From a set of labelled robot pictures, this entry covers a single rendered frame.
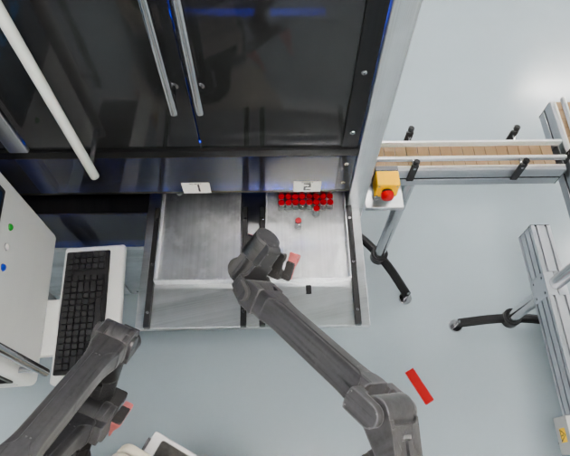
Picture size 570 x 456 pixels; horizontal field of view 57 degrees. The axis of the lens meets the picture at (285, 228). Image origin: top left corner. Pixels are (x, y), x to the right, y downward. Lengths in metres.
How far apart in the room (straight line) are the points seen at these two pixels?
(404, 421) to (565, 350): 1.32
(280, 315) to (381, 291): 1.60
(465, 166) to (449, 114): 1.41
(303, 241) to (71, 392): 0.93
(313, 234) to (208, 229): 0.34
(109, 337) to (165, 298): 0.58
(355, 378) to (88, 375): 0.46
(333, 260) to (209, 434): 1.09
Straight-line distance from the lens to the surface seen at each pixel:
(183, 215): 1.75
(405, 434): 0.90
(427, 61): 3.50
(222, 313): 1.60
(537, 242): 2.28
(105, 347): 1.07
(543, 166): 1.97
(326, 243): 1.68
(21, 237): 1.68
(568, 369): 2.14
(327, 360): 0.94
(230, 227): 1.71
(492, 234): 2.89
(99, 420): 1.19
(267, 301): 1.05
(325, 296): 1.61
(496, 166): 1.91
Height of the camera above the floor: 2.39
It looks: 63 degrees down
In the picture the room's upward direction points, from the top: 1 degrees clockwise
